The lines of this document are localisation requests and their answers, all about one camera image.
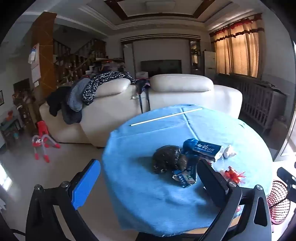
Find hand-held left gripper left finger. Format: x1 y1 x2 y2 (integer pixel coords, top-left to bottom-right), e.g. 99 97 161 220
25 159 101 241

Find white standing air conditioner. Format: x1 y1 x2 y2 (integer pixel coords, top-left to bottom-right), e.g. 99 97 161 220
203 51 216 77

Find cream leather sofa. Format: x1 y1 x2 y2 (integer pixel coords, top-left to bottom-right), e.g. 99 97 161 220
39 74 243 149

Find small brown cardboard box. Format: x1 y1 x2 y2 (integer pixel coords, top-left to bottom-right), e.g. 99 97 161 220
270 118 289 144

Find red plastic stool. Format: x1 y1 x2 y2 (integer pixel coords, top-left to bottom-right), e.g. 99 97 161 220
36 120 50 137

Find black plastic bag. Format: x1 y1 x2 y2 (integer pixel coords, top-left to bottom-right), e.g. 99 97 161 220
152 146 188 175

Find blue tablecloth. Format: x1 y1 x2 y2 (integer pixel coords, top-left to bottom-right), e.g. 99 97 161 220
102 104 273 237

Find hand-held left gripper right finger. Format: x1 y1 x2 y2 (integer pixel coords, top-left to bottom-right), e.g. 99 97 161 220
196 159 272 241

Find dark bag straps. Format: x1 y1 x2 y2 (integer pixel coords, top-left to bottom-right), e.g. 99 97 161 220
136 79 152 114

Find cluttered wooden shelf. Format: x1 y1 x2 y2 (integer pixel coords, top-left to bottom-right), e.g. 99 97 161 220
0 90 35 149

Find orange window curtains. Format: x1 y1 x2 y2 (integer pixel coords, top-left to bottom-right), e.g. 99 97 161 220
209 14 264 78

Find red and white toy scooter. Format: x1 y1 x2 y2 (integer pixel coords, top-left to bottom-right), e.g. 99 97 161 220
32 134 61 163

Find red plastic mesh basket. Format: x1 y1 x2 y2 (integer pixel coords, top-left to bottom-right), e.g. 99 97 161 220
266 180 291 225

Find grey wooden crib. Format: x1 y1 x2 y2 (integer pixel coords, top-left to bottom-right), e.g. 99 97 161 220
216 73 287 133

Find crumpled white tissue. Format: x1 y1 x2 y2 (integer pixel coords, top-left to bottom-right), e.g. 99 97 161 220
223 145 237 158

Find wooden staircase railing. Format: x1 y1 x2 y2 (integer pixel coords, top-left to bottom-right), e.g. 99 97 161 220
53 38 107 86

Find thin white stick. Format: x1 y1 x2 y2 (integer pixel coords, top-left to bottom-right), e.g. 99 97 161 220
130 107 203 127

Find black jacket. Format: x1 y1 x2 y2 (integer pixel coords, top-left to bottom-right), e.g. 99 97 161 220
46 86 72 116

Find blue-grey knitted garment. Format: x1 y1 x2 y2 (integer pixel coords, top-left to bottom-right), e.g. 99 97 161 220
67 79 90 112

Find wall papers and calendar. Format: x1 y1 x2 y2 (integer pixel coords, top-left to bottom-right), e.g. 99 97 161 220
28 44 41 88

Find flat screen television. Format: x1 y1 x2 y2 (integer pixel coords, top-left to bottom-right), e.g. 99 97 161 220
141 60 182 76

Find blue foil packet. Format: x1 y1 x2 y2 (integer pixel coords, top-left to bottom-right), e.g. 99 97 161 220
172 152 201 188

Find blue toothpaste box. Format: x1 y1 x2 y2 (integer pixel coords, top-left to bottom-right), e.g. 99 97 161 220
183 138 223 162

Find glass display cabinet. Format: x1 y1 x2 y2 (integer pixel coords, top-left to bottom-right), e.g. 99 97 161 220
190 39 201 75

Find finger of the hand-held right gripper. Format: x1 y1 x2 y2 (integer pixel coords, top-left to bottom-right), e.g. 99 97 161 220
277 167 296 186

